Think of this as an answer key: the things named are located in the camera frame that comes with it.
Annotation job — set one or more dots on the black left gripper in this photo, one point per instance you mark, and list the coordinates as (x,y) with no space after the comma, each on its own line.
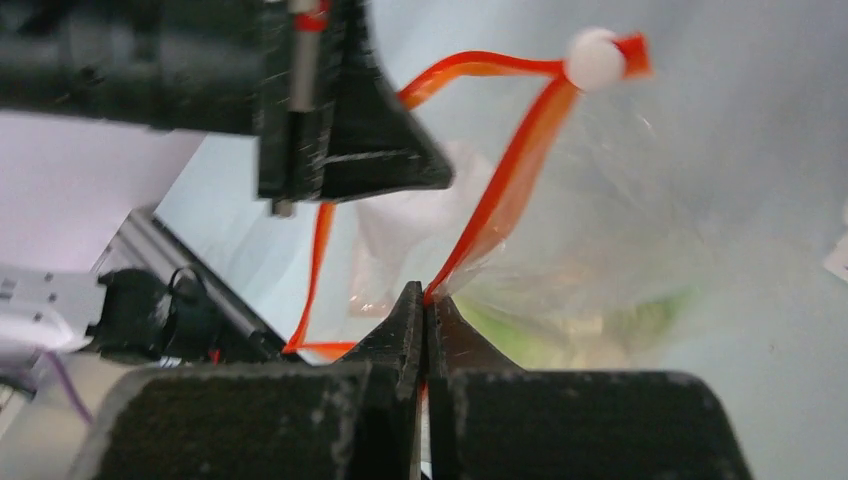
(234,67)

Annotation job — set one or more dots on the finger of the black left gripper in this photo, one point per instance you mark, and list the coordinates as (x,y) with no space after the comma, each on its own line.
(376,146)

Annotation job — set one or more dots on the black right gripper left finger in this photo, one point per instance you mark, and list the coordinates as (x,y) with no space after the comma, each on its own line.
(357,418)

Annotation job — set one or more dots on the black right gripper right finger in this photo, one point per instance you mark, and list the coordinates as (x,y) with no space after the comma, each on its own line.
(491,419)

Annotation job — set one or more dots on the clear zip bag orange zipper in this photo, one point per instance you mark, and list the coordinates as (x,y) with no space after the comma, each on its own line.
(712,160)

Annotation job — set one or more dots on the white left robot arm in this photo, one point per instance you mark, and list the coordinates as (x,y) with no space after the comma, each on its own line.
(50,312)

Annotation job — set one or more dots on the green bok choy toy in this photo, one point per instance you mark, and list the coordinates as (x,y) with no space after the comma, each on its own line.
(627,338)

